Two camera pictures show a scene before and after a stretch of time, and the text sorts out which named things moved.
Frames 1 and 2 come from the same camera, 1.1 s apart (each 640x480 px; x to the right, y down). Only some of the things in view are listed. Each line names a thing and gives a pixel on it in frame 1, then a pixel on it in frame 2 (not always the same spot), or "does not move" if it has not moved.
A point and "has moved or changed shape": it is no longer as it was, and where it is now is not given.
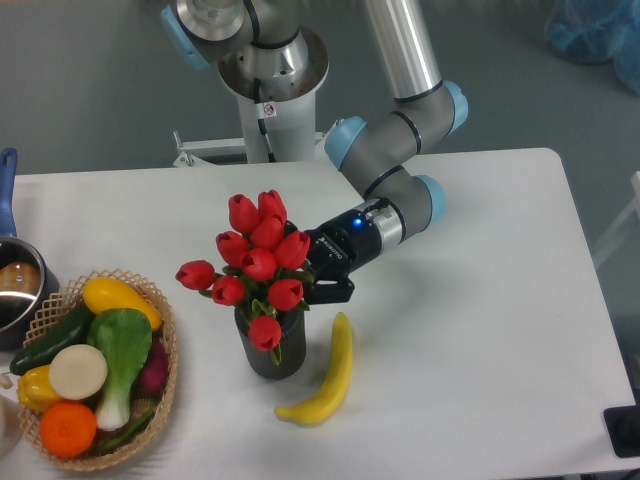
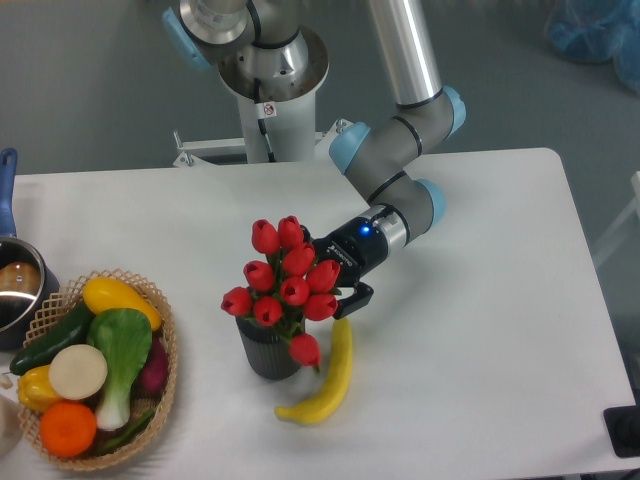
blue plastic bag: [599, 31] does not move
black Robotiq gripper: [339, 247] to [357, 247]
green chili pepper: [130, 435] does not move
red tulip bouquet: [262, 268] has moved or changed shape
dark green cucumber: [71, 329] does not move
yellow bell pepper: [35, 389] does not move
